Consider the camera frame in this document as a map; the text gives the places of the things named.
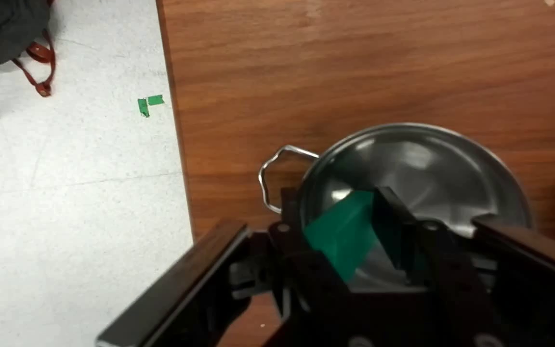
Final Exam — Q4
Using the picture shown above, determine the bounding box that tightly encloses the stainless steel pot with handle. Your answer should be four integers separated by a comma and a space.
257, 122, 536, 292

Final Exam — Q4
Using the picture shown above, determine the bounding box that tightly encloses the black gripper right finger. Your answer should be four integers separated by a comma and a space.
361, 185, 555, 347

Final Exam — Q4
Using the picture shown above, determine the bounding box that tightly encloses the green tape mark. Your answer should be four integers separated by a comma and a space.
135, 93, 166, 120

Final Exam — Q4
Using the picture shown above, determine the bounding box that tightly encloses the red-handled tool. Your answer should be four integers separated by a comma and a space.
0, 0, 58, 101

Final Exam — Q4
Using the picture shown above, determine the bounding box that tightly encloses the green rectangular block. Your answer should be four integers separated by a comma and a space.
303, 189, 382, 286

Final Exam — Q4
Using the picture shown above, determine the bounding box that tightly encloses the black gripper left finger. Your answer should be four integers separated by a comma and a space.
95, 185, 359, 347

